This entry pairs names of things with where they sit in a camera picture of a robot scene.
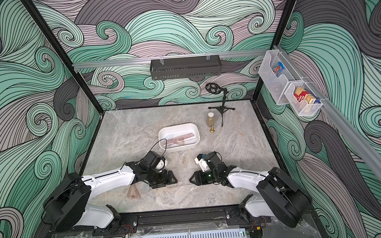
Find aluminium wall rail right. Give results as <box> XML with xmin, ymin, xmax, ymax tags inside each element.
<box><xmin>273</xmin><ymin>45</ymin><xmax>381</xmax><ymax>181</ymax></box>

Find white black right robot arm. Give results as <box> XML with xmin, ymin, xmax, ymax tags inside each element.
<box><xmin>189</xmin><ymin>165</ymin><xmax>312</xmax><ymax>228</ymax></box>

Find pink small triangle ruler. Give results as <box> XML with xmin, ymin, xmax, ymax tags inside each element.
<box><xmin>127</xmin><ymin>184</ymin><xmax>141</xmax><ymax>199</ymax></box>

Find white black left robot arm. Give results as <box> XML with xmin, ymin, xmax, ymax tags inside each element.
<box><xmin>43</xmin><ymin>160</ymin><xmax>178</xmax><ymax>232</ymax></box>

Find white plastic storage box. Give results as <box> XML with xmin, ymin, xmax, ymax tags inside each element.
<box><xmin>158</xmin><ymin>123</ymin><xmax>201</xmax><ymax>153</ymax></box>

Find spice jar with white lid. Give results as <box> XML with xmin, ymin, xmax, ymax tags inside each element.
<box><xmin>206</xmin><ymin>112</ymin><xmax>215</xmax><ymax>128</ymax></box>

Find blue packet in bin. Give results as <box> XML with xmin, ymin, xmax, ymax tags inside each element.
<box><xmin>271</xmin><ymin>62</ymin><xmax>285</xmax><ymax>78</ymax></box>

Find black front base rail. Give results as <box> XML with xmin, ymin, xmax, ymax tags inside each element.
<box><xmin>48</xmin><ymin>198</ymin><xmax>316</xmax><ymax>235</ymax></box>

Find black corner frame post left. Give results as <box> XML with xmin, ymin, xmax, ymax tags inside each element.
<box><xmin>20</xmin><ymin>0</ymin><xmax>105</xmax><ymax>116</ymax></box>

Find black corner frame post right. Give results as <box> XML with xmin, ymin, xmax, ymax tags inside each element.
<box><xmin>244</xmin><ymin>0</ymin><xmax>316</xmax><ymax>101</ymax></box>

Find black corner frame post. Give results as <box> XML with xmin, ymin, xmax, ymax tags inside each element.
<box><xmin>20</xmin><ymin>0</ymin><xmax>105</xmax><ymax>116</ymax></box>
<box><xmin>244</xmin><ymin>0</ymin><xmax>316</xmax><ymax>101</ymax></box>

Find clear wall bin upper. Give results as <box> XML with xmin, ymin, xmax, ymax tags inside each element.
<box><xmin>259</xmin><ymin>50</ymin><xmax>295</xmax><ymax>105</ymax></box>

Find red boxes in bin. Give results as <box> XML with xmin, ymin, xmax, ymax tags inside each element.
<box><xmin>293</xmin><ymin>86</ymin><xmax>321</xmax><ymax>105</ymax></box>

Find black wall-mounted tray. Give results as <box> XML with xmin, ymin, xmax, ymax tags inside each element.
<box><xmin>150</xmin><ymin>55</ymin><xmax>222</xmax><ymax>80</ymax></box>

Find clear wall bin lower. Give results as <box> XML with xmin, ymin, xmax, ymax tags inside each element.
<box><xmin>284</xmin><ymin>81</ymin><xmax>323</xmax><ymax>117</ymax></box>

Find aluminium wall rail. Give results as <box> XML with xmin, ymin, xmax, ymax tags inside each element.
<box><xmin>72</xmin><ymin>49</ymin><xmax>268</xmax><ymax>70</ymax></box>
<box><xmin>273</xmin><ymin>45</ymin><xmax>381</xmax><ymax>181</ymax></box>

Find red straight ruler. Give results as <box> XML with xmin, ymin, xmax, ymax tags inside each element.
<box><xmin>167</xmin><ymin>133</ymin><xmax>196</xmax><ymax>146</ymax></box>

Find black tripod microphone stand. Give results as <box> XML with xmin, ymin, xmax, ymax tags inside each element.
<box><xmin>205</xmin><ymin>82</ymin><xmax>235</xmax><ymax>126</ymax></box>

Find clear wall bin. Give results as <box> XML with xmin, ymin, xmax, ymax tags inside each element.
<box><xmin>259</xmin><ymin>50</ymin><xmax>295</xmax><ymax>105</ymax></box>
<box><xmin>284</xmin><ymin>81</ymin><xmax>323</xmax><ymax>117</ymax></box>

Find aluminium wall rail back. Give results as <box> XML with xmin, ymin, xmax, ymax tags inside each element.
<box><xmin>72</xmin><ymin>49</ymin><xmax>268</xmax><ymax>70</ymax></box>

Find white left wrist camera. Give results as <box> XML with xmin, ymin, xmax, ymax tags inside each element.
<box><xmin>140</xmin><ymin>151</ymin><xmax>167</xmax><ymax>172</ymax></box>

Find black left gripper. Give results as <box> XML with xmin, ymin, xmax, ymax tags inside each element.
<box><xmin>145</xmin><ymin>167</ymin><xmax>179</xmax><ymax>189</ymax></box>

